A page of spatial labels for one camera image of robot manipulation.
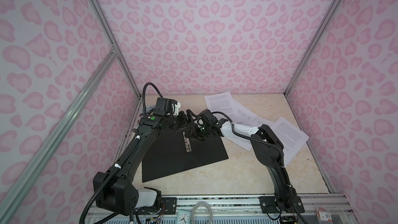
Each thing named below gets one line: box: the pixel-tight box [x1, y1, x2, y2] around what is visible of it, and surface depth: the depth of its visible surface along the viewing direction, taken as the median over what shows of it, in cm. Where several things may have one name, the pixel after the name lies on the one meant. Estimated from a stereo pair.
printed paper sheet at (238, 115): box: [222, 91, 267, 128], surface depth 112 cm
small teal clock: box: [176, 209, 192, 224], surface depth 70 cm
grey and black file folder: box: [141, 129, 229, 183], surface depth 89 cm
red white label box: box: [315, 206, 334, 224], surface depth 70 cm
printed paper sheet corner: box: [203, 91, 240, 124], surface depth 117 cm
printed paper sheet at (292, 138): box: [270, 116, 310, 167], surface depth 100 cm
